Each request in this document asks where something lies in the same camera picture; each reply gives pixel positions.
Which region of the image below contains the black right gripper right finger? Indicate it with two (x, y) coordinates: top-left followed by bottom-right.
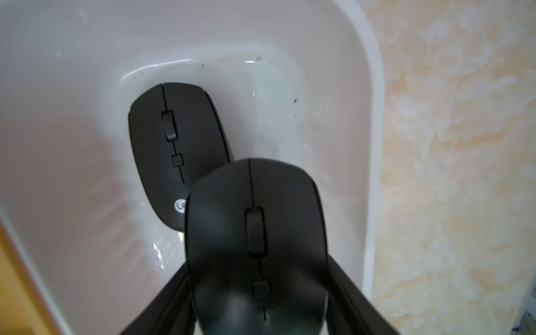
(326, 256), (398, 335)

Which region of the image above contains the white storage box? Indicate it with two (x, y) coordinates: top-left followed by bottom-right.
(1, 1), (385, 334)

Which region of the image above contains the yellow storage box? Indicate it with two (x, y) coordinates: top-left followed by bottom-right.
(1, 228), (61, 334)

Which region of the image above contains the black mouse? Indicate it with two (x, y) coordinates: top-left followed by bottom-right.
(185, 159), (328, 334)
(128, 82), (234, 232)

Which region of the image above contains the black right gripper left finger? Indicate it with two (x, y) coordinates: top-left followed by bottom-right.
(121, 263), (197, 334)

